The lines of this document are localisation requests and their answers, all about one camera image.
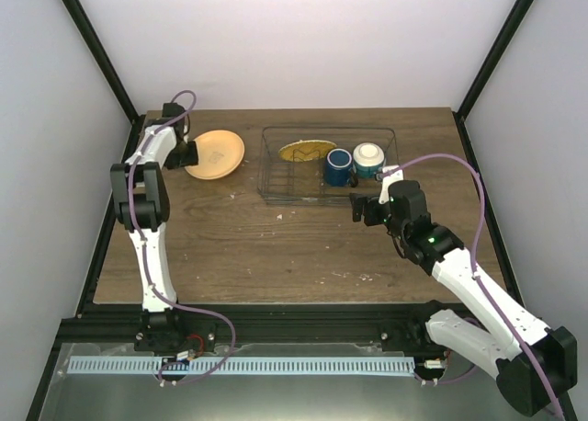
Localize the light blue slotted cable duct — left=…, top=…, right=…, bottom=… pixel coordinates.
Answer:
left=66, top=356, right=415, bottom=377

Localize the dark blue enamel mug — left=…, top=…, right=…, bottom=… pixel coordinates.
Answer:
left=323, top=148, right=358, bottom=188

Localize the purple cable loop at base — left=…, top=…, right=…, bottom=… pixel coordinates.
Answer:
left=153, top=340, right=243, bottom=388

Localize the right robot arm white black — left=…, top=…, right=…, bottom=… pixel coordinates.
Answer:
left=349, top=180, right=578, bottom=417

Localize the yellow woven bamboo plate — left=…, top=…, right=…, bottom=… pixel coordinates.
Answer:
left=278, top=140, right=337, bottom=163

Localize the plain cream orange plate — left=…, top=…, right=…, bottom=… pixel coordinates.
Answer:
left=186, top=130, right=245, bottom=180

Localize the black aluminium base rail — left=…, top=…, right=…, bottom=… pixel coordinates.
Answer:
left=132, top=303, right=465, bottom=356

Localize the right black frame post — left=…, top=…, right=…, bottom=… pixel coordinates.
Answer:
left=461, top=0, right=548, bottom=114

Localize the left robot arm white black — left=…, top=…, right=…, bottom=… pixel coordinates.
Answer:
left=110, top=99, right=198, bottom=352

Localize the left black frame post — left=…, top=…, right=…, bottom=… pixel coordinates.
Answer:
left=49, top=0, right=141, bottom=123

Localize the teal and white bowl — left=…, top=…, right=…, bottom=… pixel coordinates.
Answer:
left=353, top=142, right=386, bottom=178

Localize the black frame post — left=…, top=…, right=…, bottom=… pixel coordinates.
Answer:
left=461, top=0, right=548, bottom=114
left=49, top=0, right=141, bottom=123

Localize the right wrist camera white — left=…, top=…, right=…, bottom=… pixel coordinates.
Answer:
left=375, top=165, right=403, bottom=205

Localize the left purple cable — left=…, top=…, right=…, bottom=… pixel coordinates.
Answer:
left=127, top=89, right=238, bottom=385

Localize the black wire dish rack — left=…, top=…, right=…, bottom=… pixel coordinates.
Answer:
left=257, top=124, right=399, bottom=206

